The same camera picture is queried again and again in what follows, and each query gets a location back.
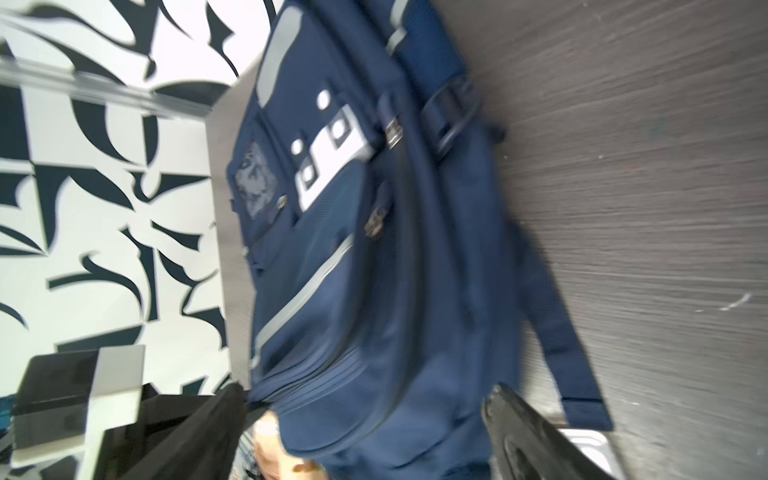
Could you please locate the navy blue student backpack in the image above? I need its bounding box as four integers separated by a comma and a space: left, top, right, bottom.
227, 1, 613, 479

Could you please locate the pink striped pencil pouch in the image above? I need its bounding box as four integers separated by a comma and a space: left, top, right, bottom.
253, 411, 329, 480

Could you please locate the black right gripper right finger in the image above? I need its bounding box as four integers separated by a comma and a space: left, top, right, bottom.
482, 384, 618, 480

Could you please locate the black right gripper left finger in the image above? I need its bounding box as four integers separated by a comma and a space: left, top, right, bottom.
120, 383, 246, 479

